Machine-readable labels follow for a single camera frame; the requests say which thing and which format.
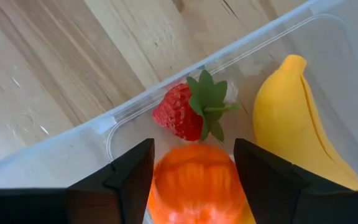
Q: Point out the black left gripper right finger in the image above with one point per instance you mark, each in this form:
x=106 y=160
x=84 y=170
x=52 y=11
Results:
x=269 y=186

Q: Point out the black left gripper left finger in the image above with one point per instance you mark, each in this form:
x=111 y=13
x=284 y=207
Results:
x=123 y=186

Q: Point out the yellow toy banana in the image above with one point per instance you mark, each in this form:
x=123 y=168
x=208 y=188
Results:
x=287 y=124

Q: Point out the orange toy orange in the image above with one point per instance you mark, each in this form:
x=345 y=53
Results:
x=197 y=186

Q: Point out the red toy strawberry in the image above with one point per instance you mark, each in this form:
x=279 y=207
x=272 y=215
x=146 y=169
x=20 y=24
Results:
x=179 y=115

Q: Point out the clear plastic tupperware container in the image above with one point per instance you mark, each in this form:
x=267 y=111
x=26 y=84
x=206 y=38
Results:
x=42 y=161

